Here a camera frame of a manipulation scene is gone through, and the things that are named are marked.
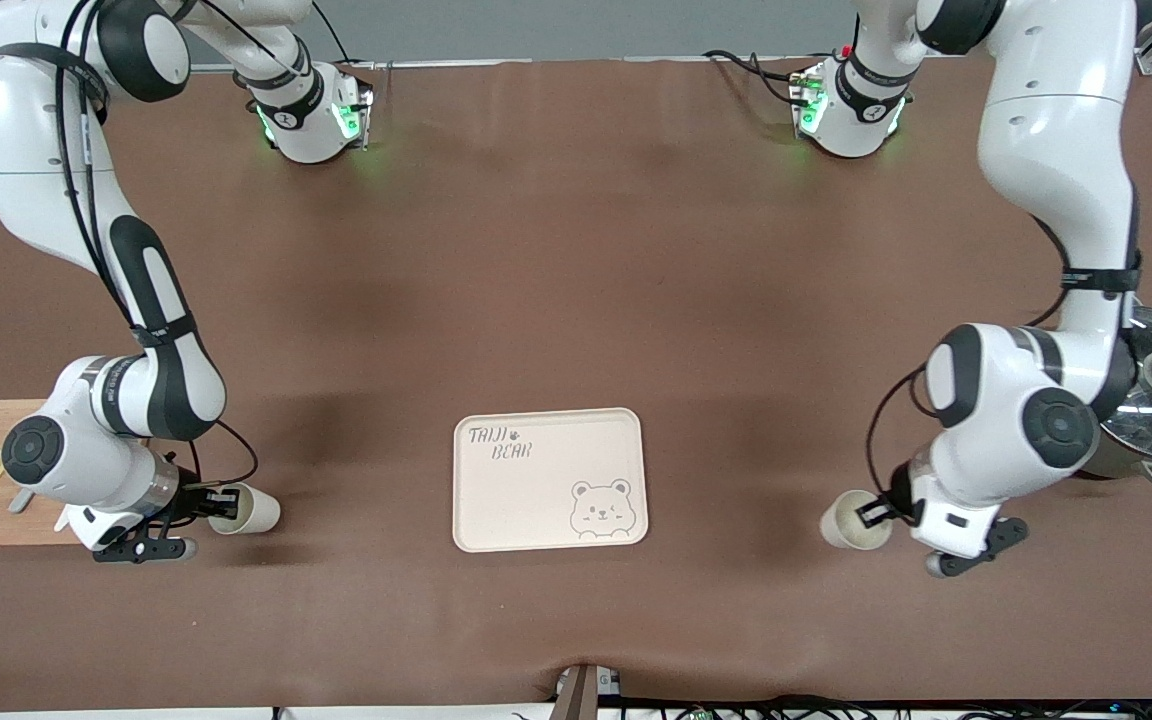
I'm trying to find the brown table cloth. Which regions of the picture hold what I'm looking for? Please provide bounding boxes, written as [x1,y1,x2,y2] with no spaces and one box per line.
[0,55,1152,713]

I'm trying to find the black base cables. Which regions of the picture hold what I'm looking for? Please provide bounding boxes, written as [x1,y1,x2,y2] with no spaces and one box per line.
[703,47,822,107]

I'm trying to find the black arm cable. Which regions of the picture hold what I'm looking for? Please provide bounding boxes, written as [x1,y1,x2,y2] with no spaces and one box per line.
[54,0,261,501]
[865,215,1143,501]

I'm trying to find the camera mount post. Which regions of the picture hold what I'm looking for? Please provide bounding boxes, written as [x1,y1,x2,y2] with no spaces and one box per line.
[550,663,623,720]

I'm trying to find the white IKEA cup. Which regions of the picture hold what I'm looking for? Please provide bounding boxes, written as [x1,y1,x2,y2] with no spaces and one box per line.
[820,490,894,551]
[208,483,282,536]

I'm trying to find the black base cable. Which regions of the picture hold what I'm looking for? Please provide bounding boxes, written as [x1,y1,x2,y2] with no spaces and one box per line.
[310,0,379,73]

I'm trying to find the beige bear print tray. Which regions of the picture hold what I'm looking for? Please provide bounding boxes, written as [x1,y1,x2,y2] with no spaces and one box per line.
[452,407,650,553]

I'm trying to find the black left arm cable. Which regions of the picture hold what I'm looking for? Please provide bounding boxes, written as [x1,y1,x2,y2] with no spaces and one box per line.
[865,215,1143,501]

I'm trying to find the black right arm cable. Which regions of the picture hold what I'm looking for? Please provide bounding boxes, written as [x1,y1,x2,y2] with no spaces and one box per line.
[54,0,261,501]

